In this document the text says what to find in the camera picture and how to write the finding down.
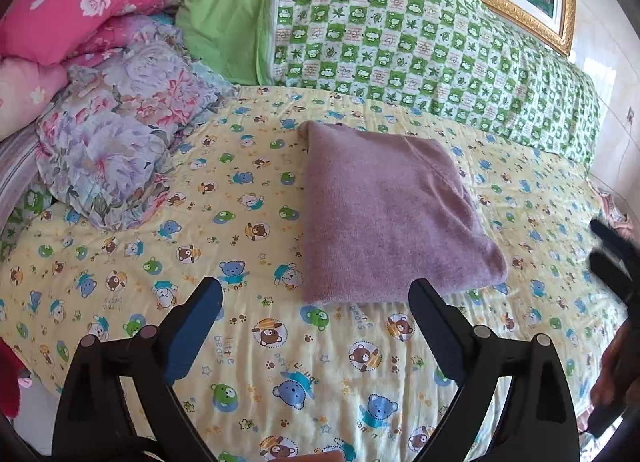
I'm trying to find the green checkered pillow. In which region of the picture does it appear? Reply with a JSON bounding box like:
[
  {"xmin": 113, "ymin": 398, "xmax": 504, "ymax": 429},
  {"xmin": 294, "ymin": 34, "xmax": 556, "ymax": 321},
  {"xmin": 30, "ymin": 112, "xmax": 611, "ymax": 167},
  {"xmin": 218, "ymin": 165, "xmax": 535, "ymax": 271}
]
[{"xmin": 270, "ymin": 0, "xmax": 602, "ymax": 169}]

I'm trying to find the pink patterned cloth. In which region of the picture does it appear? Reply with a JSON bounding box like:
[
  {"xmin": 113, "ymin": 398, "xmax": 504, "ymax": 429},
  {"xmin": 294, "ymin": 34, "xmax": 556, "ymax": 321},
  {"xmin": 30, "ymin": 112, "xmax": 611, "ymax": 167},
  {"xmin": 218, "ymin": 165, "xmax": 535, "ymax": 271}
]
[{"xmin": 591, "ymin": 181, "xmax": 635, "ymax": 244}]

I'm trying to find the pink floral quilt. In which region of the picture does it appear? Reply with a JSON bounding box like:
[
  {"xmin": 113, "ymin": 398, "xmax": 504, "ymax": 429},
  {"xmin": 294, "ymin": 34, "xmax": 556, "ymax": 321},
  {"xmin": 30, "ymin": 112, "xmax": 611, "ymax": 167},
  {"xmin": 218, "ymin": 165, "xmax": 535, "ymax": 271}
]
[{"xmin": 0, "ymin": 0, "xmax": 199, "ymax": 143}]

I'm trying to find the person's right hand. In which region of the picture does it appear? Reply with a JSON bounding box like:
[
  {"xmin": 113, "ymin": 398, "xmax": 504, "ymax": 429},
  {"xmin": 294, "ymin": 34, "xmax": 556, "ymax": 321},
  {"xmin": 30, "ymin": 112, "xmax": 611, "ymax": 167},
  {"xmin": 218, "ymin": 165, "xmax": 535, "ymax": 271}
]
[{"xmin": 590, "ymin": 325, "xmax": 635, "ymax": 409}]

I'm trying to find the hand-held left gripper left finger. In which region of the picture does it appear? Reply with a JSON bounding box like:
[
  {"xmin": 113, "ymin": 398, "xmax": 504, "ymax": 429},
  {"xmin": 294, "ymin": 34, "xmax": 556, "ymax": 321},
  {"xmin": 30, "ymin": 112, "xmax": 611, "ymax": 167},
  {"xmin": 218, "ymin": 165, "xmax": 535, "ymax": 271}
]
[{"xmin": 52, "ymin": 276, "xmax": 224, "ymax": 462}]

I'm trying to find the lilac floral quilt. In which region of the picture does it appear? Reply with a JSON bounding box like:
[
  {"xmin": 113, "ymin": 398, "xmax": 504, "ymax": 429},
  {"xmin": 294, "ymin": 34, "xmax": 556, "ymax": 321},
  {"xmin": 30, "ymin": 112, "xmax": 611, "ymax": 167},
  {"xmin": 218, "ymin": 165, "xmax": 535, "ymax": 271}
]
[{"xmin": 35, "ymin": 17, "xmax": 239, "ymax": 231}]

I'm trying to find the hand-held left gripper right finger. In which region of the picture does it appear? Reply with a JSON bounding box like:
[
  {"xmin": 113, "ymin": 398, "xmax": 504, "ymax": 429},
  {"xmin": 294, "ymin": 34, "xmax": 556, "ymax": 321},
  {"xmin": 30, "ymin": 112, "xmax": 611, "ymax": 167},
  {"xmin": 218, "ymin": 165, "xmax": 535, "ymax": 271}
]
[{"xmin": 408, "ymin": 278, "xmax": 581, "ymax": 462}]

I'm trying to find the mauve knit sweater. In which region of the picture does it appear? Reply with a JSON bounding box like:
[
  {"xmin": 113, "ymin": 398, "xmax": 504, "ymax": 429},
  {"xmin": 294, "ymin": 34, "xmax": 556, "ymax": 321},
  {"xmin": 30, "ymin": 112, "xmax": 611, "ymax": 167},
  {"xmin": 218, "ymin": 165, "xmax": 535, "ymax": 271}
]
[{"xmin": 297, "ymin": 121, "xmax": 509, "ymax": 304}]

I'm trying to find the red cloth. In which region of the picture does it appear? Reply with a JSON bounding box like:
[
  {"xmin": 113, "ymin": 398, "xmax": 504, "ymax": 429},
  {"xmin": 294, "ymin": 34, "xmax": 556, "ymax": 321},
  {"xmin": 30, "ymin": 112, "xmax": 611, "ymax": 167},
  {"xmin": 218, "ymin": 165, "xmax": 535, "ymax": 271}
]
[{"xmin": 0, "ymin": 339, "xmax": 32, "ymax": 419}]

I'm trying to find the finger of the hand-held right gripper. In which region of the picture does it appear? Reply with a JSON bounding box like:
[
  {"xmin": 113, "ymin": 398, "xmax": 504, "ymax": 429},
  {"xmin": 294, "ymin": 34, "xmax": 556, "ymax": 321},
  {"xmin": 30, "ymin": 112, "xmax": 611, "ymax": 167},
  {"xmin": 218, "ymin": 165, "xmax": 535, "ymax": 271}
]
[
  {"xmin": 590, "ymin": 219, "xmax": 640, "ymax": 263},
  {"xmin": 588, "ymin": 251, "xmax": 640, "ymax": 308}
]

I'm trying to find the striped bed sheet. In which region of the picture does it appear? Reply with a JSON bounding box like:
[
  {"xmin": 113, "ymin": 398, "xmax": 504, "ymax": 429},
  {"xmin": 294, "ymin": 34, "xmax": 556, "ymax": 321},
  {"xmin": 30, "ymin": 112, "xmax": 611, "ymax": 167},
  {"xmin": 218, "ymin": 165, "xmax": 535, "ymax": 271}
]
[{"xmin": 0, "ymin": 122, "xmax": 51, "ymax": 238}]

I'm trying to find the yellow bear print blanket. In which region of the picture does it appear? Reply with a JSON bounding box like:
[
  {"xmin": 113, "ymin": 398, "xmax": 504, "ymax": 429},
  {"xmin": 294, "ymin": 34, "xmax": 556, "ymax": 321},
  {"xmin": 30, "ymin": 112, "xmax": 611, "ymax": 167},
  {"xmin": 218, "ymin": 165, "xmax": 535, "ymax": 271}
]
[{"xmin": 0, "ymin": 85, "xmax": 631, "ymax": 462}]

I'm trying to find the plain green cloth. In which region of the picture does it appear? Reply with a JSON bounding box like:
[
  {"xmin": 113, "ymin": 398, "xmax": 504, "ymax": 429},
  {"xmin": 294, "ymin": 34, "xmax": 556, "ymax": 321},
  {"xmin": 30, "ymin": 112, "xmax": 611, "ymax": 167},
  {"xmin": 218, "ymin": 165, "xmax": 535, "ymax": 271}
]
[{"xmin": 175, "ymin": 0, "xmax": 301, "ymax": 86}]

